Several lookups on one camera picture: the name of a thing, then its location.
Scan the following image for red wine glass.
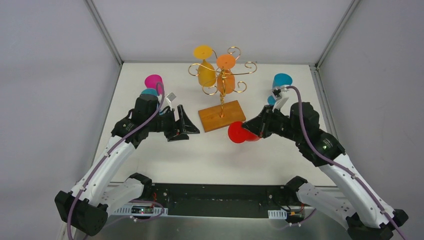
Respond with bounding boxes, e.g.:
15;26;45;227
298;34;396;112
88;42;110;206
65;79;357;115
227;121;260;144

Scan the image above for teal wine glass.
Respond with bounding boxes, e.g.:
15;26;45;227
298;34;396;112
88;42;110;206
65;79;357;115
141;88;160;97

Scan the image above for blue wine glass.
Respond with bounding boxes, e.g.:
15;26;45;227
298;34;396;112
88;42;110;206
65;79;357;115
267;73;293;105

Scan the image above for pink wine glass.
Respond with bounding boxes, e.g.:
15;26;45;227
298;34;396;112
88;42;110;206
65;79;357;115
144;74;164;95

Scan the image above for gold rack with wooden base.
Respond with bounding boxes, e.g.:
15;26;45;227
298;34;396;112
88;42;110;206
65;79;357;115
188;46;258;133

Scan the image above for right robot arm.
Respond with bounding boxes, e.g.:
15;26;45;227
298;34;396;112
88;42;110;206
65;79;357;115
241;102;409;240

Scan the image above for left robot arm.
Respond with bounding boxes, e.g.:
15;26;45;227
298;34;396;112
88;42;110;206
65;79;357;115
54;93;200;239

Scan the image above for orange wine glass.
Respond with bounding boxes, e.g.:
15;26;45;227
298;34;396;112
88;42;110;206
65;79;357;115
216;53;236;96

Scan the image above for yellow wine glass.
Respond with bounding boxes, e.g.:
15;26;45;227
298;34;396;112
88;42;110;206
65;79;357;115
193;45;216;87

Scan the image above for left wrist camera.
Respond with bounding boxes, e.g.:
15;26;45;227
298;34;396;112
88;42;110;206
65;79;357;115
165;92;177;111

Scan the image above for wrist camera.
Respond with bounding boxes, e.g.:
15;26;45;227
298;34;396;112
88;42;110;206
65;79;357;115
271;85;289;111
165;92;177;111

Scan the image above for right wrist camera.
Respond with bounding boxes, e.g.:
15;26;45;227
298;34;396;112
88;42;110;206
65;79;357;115
271;85;289;111

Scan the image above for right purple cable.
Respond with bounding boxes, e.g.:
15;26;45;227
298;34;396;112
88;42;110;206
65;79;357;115
286;85;408;240

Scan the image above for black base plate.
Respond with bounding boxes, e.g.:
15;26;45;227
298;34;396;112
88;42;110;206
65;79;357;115
138;183;301;219

